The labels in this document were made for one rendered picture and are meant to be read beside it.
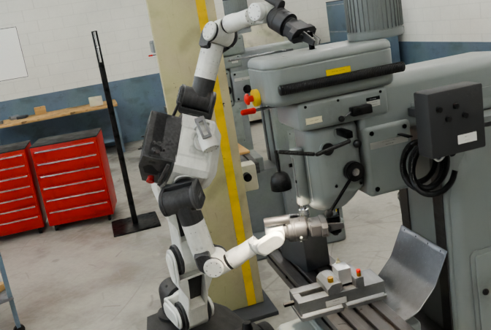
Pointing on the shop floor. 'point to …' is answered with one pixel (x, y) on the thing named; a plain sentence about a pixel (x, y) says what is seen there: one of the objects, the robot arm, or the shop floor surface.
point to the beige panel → (188, 23)
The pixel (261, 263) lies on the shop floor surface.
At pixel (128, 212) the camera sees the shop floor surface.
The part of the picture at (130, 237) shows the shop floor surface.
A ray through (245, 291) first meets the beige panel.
